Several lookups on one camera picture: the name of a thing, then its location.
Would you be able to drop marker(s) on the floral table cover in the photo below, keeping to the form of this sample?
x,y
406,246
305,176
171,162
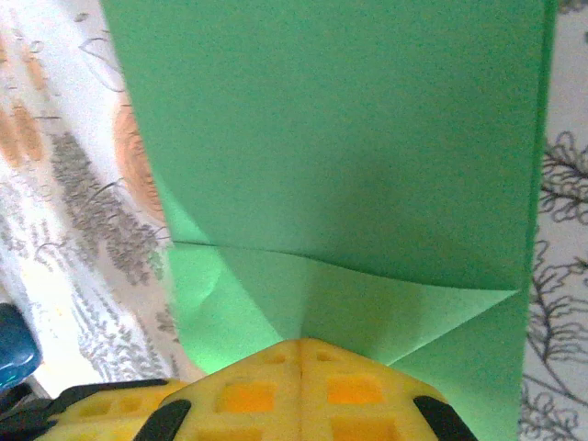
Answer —
x,y
59,206

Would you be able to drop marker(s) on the blue mug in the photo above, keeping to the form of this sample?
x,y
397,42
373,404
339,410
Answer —
x,y
14,344

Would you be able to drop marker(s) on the green paper sheet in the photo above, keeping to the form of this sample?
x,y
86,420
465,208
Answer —
x,y
331,138

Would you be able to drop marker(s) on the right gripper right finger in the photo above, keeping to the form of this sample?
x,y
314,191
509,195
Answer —
x,y
353,395

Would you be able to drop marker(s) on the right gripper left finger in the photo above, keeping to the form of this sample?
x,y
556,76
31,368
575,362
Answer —
x,y
248,399

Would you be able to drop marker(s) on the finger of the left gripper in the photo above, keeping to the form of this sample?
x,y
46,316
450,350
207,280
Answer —
x,y
101,413

